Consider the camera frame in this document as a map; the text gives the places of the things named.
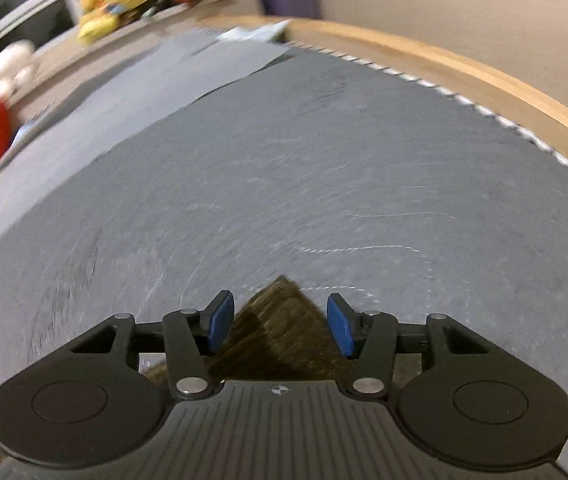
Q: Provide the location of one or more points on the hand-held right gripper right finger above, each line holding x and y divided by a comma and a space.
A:
341, 325

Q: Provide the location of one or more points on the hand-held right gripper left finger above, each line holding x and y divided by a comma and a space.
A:
221, 322

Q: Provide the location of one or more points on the grey bed sheet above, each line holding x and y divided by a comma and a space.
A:
113, 105

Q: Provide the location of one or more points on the white cloth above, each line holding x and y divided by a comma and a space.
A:
259, 32

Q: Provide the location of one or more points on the yellow duck plush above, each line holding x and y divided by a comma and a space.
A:
98, 30

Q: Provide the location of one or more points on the white seal plush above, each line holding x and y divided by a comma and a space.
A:
11, 67

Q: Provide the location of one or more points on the wooden bed frame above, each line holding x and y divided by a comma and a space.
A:
514, 95

